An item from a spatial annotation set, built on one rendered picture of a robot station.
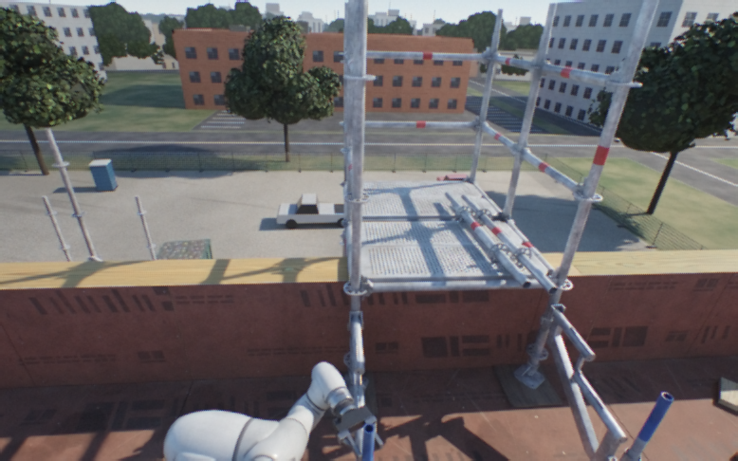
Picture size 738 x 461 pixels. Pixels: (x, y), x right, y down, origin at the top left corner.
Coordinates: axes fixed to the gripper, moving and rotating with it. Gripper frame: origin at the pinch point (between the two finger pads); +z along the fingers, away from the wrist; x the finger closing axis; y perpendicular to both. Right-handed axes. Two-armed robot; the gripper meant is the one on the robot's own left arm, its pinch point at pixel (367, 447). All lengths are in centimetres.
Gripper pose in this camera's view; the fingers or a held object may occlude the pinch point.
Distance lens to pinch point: 143.9
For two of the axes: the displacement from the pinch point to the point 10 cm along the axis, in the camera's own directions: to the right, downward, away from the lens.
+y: 0.3, -8.8, -4.7
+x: 8.6, -2.2, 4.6
